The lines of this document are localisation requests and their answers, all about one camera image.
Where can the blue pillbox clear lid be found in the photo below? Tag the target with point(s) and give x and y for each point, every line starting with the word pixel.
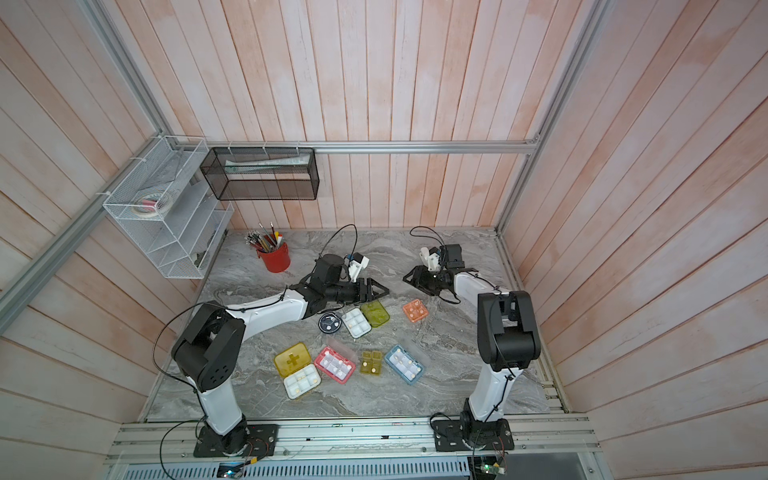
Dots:
pixel 404 365

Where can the red pen cup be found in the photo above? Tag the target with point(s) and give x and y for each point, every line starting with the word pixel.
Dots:
pixel 276 261

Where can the aluminium front rail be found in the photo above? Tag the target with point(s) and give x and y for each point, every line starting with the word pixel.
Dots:
pixel 352 438

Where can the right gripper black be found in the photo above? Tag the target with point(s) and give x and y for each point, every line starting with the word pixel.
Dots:
pixel 419 280

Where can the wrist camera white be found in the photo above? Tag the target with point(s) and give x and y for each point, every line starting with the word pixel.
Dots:
pixel 357 264
pixel 430 258

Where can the pink pillbox clear lid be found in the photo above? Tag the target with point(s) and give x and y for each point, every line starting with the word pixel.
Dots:
pixel 337 361

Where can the round dark blue pillbox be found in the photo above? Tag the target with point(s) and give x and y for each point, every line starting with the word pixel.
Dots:
pixel 329 323

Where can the small yellow transparent pillbox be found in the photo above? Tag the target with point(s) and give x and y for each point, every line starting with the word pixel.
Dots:
pixel 371 362

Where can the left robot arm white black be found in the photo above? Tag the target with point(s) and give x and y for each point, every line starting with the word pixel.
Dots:
pixel 207 350

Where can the orange small pillbox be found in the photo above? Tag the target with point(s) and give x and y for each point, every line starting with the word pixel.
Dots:
pixel 415 310

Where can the black mesh wall basket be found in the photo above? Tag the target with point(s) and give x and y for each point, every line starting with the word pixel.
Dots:
pixel 262 173

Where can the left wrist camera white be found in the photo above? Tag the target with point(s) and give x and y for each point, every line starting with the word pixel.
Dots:
pixel 357 264

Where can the yellow lid white pillbox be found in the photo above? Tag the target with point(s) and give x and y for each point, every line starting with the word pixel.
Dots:
pixel 297 370

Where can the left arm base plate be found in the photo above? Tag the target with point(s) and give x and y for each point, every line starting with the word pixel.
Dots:
pixel 252 440

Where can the green lid white pillbox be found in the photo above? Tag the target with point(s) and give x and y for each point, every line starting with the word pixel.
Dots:
pixel 361 320

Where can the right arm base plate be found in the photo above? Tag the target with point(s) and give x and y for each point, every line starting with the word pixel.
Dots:
pixel 457 435

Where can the tape roll on shelf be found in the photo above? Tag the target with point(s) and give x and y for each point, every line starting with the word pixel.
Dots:
pixel 151 205

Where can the white wire shelf rack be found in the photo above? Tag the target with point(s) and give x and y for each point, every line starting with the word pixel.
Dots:
pixel 183 242

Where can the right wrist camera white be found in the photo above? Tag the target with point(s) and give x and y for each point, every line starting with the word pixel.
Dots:
pixel 430 258

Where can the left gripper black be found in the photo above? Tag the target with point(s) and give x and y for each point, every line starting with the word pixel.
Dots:
pixel 361 298

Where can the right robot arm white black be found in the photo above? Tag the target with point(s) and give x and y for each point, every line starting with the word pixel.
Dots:
pixel 507 340

